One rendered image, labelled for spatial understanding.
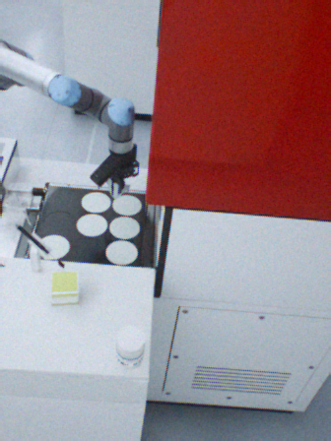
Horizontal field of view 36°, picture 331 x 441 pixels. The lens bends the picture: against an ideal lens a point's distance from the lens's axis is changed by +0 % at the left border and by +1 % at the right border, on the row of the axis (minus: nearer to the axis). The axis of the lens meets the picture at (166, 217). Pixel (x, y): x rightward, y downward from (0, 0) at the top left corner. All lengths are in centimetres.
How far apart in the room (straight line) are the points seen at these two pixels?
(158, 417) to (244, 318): 78
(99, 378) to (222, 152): 64
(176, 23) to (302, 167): 47
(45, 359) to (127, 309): 25
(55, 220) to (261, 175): 76
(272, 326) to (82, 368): 71
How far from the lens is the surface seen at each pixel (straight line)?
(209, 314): 171
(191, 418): 236
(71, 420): 160
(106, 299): 145
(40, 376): 138
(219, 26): 105
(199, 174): 125
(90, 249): 165
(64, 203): 179
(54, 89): 145
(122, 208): 177
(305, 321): 178
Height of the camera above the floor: 216
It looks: 46 degrees down
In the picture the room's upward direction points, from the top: 8 degrees clockwise
